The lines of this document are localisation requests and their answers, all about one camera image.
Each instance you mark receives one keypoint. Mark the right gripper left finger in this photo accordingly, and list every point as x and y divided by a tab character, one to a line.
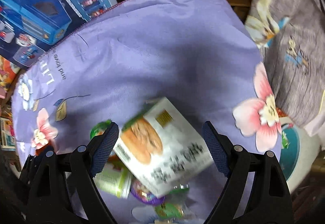
60	188

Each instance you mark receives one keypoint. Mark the white green label jar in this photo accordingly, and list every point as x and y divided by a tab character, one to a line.
115	178

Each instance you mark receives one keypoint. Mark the orange green egg toy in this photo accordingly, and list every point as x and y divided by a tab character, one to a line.
100	128

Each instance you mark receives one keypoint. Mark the purple dog egg toy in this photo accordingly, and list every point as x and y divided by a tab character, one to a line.
140	192

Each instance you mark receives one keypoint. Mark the green round snack packet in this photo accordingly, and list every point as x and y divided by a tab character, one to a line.
174	205

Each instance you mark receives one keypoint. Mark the green white pastry box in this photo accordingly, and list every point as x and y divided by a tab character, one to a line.
161	148

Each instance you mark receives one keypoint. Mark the teal trash bin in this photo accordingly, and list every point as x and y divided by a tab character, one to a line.
298	153

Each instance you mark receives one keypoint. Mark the paw patrol snack bag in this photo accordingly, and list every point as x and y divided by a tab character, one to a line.
8	72

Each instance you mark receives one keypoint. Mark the purple floral tablecloth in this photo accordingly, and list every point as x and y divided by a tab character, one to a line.
195	53

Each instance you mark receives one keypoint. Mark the grey purple draped cloth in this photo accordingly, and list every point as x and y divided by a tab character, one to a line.
290	37

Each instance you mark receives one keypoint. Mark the blue toy truck box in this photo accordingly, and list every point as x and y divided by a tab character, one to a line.
31	27

